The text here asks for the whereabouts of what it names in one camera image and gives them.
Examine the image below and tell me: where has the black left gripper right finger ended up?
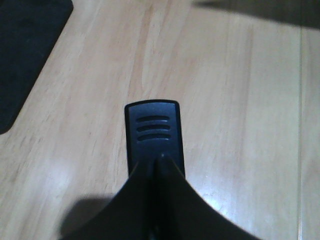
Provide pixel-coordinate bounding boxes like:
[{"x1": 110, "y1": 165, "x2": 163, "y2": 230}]
[{"x1": 156, "y1": 155, "x2": 256, "y2": 240}]

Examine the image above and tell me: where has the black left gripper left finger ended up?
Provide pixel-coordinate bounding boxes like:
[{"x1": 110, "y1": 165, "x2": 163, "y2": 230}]
[{"x1": 62, "y1": 158, "x2": 157, "y2": 240}]

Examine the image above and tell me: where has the black computer monitor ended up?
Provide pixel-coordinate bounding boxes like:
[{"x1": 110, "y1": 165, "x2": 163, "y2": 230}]
[{"x1": 0, "y1": 0, "x2": 74, "y2": 134}]

